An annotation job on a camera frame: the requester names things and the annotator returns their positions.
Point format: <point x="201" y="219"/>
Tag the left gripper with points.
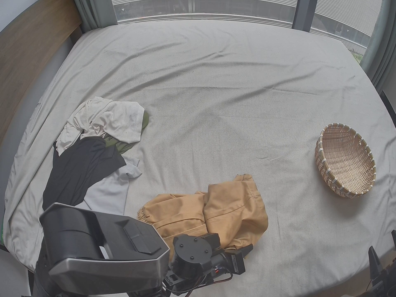
<point x="236" y="261"/>

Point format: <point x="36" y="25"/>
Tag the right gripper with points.
<point x="386" y="286"/>

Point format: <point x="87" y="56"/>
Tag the tan shorts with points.
<point x="229" y="215"/>

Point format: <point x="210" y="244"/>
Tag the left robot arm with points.
<point x="99" y="246"/>

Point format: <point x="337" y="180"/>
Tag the round woven basket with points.
<point x="343" y="162"/>

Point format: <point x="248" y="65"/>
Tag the pale blue garment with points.
<point x="108" y="193"/>

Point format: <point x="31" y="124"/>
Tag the bed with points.
<point x="216" y="104"/>

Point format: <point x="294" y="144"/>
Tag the green garment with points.
<point x="122" y="146"/>

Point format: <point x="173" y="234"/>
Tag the white garment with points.
<point x="117" y="122"/>

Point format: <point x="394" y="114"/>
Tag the black garment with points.
<point x="80" y="172"/>

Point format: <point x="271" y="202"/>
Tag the grey-green curtain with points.
<point x="89" y="2"/>
<point x="380" y="42"/>

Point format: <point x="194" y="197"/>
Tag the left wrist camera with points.
<point x="211" y="240"/>

